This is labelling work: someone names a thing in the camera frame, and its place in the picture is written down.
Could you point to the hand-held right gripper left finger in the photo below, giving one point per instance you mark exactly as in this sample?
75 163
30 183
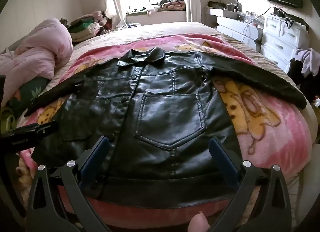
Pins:
96 157

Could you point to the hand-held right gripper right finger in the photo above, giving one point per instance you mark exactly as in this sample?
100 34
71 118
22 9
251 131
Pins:
225 162

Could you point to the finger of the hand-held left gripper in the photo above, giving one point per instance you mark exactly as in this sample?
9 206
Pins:
43 128

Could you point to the black leather jacket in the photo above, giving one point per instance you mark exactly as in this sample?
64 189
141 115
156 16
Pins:
155 112

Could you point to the pile of folded clothes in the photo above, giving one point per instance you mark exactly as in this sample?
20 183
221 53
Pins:
82 26

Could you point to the clothes heap on windowsill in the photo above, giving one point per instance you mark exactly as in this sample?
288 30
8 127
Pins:
172 2

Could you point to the person's right hand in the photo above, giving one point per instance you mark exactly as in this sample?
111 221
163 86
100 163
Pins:
198 222

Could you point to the green yellow cloth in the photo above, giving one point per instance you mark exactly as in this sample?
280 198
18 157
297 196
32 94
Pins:
6 117

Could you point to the green floral pillow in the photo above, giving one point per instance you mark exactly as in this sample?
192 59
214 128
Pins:
32 89

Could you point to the pink bear printed blanket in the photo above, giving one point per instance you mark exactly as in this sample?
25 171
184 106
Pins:
262 112

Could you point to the pink pillow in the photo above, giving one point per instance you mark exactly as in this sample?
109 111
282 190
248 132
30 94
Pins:
37 52

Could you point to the dark clothing heap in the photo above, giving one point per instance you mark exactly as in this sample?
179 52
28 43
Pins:
297 77

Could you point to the light purple cloth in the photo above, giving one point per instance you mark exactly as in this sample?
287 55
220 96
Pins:
307 59

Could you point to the white drawer dresser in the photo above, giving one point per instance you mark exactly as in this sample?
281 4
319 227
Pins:
275 37

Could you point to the white vanity desk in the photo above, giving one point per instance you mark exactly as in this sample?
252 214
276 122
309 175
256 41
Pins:
232 24

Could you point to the bed with striped sheet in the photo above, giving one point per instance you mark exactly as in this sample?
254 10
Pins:
175 28

